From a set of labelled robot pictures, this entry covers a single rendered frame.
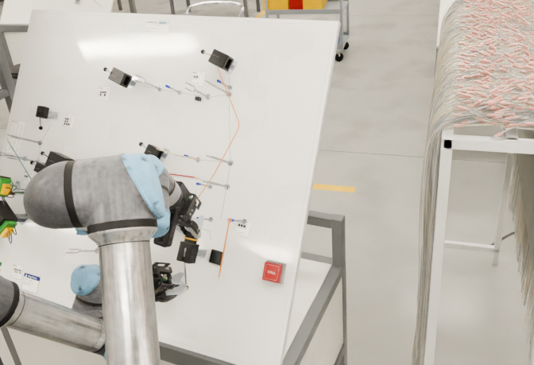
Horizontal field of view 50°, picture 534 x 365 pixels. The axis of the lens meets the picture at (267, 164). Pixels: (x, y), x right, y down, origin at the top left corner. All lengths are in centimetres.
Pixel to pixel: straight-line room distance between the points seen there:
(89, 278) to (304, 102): 76
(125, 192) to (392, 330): 225
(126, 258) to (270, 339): 79
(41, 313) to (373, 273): 235
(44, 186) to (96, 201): 9
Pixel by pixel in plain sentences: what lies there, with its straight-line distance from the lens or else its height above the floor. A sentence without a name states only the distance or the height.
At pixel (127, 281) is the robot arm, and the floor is 156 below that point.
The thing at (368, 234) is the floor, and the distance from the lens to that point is 364.
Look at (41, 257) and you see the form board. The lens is 211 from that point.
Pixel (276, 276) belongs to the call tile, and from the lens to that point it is 162.
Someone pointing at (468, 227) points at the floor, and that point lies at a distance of 378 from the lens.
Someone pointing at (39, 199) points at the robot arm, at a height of 168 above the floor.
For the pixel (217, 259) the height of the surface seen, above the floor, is 110.
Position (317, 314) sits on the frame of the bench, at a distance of 195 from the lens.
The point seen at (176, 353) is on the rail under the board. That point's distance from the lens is 182.
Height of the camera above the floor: 215
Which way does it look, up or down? 29 degrees down
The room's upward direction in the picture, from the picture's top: 5 degrees counter-clockwise
